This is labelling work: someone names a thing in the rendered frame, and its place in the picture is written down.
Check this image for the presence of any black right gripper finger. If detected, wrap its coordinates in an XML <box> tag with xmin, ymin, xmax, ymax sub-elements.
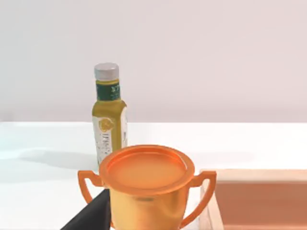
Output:
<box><xmin>59</xmin><ymin>188</ymin><xmax>112</xmax><ymax>230</ymax></box>

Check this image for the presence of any golden orange trophy cup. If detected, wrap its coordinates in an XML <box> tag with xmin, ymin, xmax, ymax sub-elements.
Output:
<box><xmin>77</xmin><ymin>144</ymin><xmax>217</xmax><ymax>230</ymax></box>

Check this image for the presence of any yellow-green bottle with grey cap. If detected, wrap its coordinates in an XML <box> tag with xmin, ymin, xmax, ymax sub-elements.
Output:
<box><xmin>91</xmin><ymin>62</ymin><xmax>129</xmax><ymax>170</ymax></box>

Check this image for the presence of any shallow salmon-coloured box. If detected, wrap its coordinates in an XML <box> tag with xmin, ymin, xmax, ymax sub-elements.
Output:
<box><xmin>199</xmin><ymin>168</ymin><xmax>307</xmax><ymax>230</ymax></box>

